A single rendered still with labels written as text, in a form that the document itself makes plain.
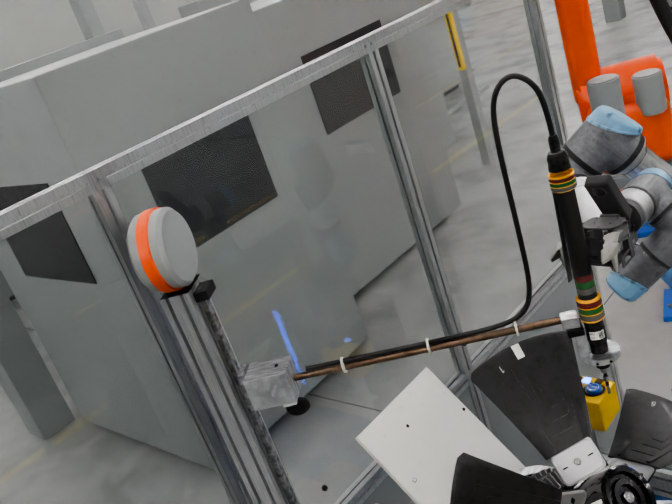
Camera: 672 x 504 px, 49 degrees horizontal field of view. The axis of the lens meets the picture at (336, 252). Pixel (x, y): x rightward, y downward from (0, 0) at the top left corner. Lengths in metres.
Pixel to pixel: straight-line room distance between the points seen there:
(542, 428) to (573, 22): 3.95
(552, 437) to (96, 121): 2.57
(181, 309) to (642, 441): 0.97
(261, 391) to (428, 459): 0.40
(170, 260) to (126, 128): 2.29
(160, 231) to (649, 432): 1.08
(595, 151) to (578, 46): 3.47
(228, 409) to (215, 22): 2.77
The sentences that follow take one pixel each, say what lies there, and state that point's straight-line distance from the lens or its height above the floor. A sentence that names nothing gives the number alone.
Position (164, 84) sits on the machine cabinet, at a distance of 3.75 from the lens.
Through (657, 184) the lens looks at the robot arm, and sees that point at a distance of 1.58.
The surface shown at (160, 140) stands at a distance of 1.55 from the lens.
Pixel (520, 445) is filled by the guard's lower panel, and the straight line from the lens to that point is 2.69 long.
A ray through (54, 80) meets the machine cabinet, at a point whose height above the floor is 2.16.
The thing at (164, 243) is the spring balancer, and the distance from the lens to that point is 1.35.
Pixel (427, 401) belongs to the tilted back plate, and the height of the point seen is 1.32.
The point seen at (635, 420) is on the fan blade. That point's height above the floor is 1.18.
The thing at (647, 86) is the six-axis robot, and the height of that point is 0.93.
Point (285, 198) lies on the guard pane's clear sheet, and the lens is 1.76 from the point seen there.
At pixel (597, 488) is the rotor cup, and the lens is 1.50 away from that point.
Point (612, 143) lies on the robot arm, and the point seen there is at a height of 1.68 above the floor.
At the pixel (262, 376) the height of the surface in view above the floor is 1.59.
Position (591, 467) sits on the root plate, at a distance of 1.56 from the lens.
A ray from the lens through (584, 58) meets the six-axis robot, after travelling 5.32.
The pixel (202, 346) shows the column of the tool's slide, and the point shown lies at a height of 1.69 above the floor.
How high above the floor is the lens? 2.27
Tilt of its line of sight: 21 degrees down
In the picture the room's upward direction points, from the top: 19 degrees counter-clockwise
